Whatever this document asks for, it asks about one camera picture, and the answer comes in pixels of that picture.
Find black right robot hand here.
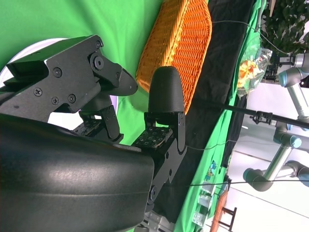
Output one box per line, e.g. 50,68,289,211
0,35,188,232

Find lavender round plate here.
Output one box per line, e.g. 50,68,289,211
0,37,119,126

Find orange wicker basket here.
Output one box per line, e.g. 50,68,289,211
136,0,213,114

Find clear plastic box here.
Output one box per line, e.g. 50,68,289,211
198,186,216,206
193,211,205,226

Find small colourful toy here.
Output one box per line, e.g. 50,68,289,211
207,160,218,180

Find green tablecloth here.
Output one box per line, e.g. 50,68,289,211
0,0,184,148
173,0,264,232

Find brown wooden chair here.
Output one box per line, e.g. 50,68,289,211
211,188,239,232

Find black boom pole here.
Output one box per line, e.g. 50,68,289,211
193,99,309,131

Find clear bag of snacks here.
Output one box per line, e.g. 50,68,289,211
236,47,273,97

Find green leafy plant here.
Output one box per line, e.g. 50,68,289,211
260,0,309,55

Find aluminium frame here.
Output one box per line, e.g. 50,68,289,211
136,210,176,232

